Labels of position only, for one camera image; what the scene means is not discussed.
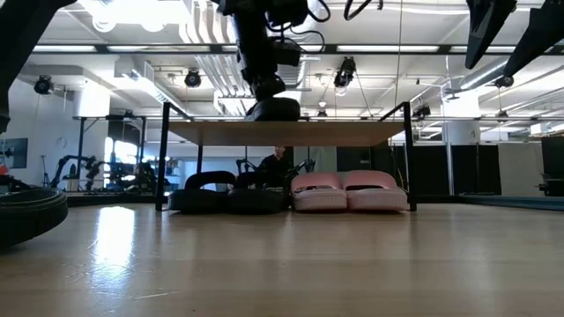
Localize black room partition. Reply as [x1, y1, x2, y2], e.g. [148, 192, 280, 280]
[334, 144, 503, 197]

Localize black metal rig frame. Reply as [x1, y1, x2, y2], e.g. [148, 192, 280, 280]
[0, 0, 564, 134]

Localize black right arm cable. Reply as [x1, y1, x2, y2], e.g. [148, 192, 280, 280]
[343, 0, 384, 21]

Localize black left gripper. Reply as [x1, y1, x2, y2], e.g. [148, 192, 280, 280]
[231, 12, 287, 101]

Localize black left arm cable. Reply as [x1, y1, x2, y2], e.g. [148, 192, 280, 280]
[263, 0, 332, 55]

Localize wooden shelf black metal legs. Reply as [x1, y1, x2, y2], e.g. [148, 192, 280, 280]
[154, 100, 418, 212]

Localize blue floor mat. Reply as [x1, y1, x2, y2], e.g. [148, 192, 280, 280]
[457, 194, 564, 212]

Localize pink slide sandal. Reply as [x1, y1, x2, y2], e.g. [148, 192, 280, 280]
[343, 170, 410, 212]
[289, 172, 348, 212]

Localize person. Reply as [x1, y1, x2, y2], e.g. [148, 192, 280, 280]
[256, 146, 293, 189]

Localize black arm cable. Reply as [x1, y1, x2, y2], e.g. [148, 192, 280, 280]
[343, 0, 384, 21]
[263, 0, 332, 55]

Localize black background rig frame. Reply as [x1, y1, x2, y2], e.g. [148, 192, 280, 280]
[72, 114, 149, 195]

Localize dark wall picture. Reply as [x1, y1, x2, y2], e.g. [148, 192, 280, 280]
[0, 137, 29, 170]

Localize black background robot arms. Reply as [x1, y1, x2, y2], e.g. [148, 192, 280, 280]
[49, 153, 109, 191]

